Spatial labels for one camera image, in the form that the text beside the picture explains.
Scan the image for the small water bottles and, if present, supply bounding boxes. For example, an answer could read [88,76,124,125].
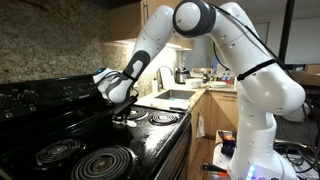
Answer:
[221,72,232,83]

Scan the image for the stainless steel sink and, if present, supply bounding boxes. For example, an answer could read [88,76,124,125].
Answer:
[154,88,197,101]

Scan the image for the white cutting board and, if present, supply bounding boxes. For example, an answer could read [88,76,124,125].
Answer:
[159,68,176,89]

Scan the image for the white plate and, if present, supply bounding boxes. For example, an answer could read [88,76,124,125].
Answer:
[206,80,228,89]

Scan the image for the brown cardboard box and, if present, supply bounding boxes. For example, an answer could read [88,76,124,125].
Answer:
[290,64,320,88]

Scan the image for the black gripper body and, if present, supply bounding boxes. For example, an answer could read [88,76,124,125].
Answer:
[112,96,138,119]

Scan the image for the black stand pole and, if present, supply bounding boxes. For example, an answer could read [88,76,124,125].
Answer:
[278,0,296,65]

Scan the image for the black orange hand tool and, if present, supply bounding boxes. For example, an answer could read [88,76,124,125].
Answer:
[201,162,231,178]

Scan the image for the chrome kitchen faucet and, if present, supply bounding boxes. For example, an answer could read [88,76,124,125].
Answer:
[155,65,174,89]

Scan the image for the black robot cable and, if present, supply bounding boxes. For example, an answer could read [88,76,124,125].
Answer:
[209,3,320,174]

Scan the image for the black range hood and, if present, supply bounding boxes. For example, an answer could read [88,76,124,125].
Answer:
[88,0,143,10]

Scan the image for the white hanging towel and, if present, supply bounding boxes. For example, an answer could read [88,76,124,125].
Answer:
[196,114,206,139]

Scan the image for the large black coil burner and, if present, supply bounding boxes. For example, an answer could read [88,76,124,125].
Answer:
[128,107,149,122]
[68,146,138,180]

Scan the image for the steel kettle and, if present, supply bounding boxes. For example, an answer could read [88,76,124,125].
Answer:
[174,67,191,84]

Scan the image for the black cable bundle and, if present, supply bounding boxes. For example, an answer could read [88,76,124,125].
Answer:
[273,139,320,178]

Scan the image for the white door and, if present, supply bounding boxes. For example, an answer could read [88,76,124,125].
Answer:
[254,22,270,46]

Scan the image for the white paper napkin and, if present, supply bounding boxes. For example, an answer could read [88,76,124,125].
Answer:
[114,119,138,129]

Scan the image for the black electric stove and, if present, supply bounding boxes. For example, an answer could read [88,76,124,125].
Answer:
[0,73,193,180]

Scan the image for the white soap bottle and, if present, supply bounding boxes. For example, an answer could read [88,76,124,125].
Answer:
[152,77,159,94]

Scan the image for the light wooden cabinet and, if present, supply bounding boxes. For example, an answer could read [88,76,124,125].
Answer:
[188,90,243,168]
[106,0,196,51]

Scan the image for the light wooden upper cabinet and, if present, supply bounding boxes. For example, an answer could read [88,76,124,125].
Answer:
[106,0,196,51]

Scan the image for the small black coil burner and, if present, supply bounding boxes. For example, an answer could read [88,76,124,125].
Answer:
[34,138,84,168]
[148,112,179,126]

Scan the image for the white teal dish cloth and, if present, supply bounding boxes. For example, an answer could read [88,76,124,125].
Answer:
[168,98,191,112]

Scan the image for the white bowl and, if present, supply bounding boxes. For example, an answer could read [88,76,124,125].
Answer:
[184,77,204,89]

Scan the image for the light wooden lower cabinet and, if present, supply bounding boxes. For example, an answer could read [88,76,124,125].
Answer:
[188,90,243,168]

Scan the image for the tall blue bottle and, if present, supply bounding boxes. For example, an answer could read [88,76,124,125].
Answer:
[210,54,218,78]

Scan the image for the white plastic bin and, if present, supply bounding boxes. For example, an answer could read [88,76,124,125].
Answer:
[289,103,314,123]

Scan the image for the orange black device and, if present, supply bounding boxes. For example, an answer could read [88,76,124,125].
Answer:
[218,130,238,156]

